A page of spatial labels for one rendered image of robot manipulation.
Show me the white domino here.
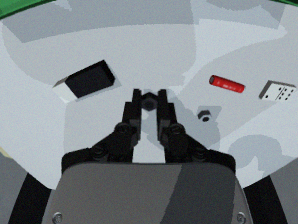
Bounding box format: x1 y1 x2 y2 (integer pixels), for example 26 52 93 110
259 80 297 102

